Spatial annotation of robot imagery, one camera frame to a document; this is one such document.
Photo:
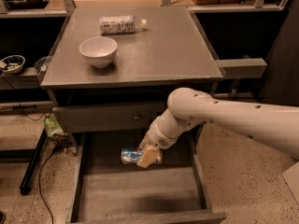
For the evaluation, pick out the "closed grey top drawer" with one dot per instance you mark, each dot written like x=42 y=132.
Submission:
x=107 y=117

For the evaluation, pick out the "blue patterned bowl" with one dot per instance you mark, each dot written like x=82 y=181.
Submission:
x=12 y=64

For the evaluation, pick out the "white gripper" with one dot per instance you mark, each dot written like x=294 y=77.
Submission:
x=158 y=138

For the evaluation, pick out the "open grey middle drawer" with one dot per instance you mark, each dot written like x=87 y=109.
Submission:
x=110 y=192

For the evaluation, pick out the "clear plastic water bottle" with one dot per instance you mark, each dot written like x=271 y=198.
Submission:
x=118 y=25

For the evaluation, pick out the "green snack bag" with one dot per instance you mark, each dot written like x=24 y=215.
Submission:
x=54 y=130

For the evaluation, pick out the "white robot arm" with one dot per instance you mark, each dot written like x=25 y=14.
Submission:
x=276 y=126

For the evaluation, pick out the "white ceramic bowl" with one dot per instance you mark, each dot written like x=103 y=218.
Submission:
x=99 y=51

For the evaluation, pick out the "black metal floor bar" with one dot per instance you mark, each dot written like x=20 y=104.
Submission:
x=25 y=184

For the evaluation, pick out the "small clear glass bowl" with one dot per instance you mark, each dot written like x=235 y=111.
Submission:
x=43 y=64

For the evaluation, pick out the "silver blue redbull can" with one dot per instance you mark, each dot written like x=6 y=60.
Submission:
x=131 y=155

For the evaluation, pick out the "round brass drawer knob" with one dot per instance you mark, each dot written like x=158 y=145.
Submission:
x=136 y=117

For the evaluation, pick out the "grey wooden drawer cabinet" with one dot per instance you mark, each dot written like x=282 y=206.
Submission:
x=149 y=64

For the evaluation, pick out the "grey background shelf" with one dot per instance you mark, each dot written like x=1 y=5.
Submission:
x=25 y=79

